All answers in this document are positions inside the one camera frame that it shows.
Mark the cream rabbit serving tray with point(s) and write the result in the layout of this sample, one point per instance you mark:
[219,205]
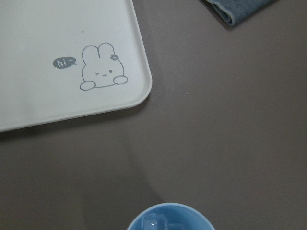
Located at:
[63,59]

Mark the grey folded cloth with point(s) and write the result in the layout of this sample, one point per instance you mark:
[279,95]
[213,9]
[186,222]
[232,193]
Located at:
[234,12]

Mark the light blue plastic cup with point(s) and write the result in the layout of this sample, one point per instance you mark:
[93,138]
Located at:
[170,216]

